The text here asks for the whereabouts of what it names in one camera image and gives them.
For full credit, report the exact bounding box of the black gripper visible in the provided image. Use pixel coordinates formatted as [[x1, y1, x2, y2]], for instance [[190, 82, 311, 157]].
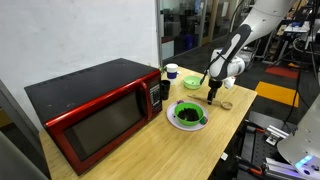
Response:
[[206, 78, 224, 106]]

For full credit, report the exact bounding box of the wooden spoon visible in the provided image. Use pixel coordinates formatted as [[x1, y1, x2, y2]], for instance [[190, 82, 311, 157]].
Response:
[[187, 93, 234, 111]]

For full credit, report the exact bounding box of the dark beans pile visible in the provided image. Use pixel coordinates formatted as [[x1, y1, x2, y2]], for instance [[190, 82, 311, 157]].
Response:
[[177, 108, 200, 122]]

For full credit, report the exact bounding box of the pale purple plate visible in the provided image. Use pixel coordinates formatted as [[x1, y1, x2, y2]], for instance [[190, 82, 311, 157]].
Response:
[[165, 99, 210, 132]]

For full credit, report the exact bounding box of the white cup with blue band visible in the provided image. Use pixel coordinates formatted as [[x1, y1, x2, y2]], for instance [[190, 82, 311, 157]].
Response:
[[165, 63, 179, 85]]

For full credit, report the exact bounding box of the black cup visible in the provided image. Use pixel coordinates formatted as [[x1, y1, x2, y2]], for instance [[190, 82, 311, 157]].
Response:
[[160, 79, 171, 101]]

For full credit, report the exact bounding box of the black perforated breadboard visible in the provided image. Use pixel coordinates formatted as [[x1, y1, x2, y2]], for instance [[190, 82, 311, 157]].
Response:
[[234, 111, 294, 180]]

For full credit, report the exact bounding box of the red and black microwave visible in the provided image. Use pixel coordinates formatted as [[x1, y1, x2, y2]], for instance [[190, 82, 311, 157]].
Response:
[[23, 57, 164, 177]]

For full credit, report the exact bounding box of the light green handled bowl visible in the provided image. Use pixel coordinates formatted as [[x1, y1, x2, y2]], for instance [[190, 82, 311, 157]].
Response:
[[182, 75, 204, 91]]

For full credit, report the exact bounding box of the silver metal bracket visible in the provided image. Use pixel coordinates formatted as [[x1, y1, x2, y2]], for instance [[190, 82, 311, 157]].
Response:
[[264, 124, 290, 146]]

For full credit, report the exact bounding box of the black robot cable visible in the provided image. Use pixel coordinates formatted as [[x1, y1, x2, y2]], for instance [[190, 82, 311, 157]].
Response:
[[282, 0, 318, 125]]

